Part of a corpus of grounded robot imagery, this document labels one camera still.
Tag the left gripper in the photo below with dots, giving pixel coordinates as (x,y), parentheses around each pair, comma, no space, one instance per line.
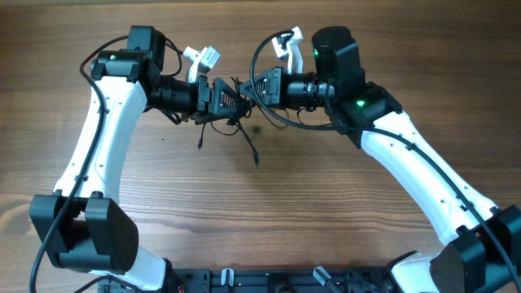
(214,98)

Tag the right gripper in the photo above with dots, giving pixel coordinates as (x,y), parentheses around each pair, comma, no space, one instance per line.
(278,80)

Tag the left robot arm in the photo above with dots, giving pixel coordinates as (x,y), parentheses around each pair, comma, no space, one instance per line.
(81,224)

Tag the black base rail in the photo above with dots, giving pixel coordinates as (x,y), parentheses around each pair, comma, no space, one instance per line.
(350,280)

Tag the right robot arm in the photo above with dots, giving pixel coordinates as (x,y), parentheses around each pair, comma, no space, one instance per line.
(480,241)

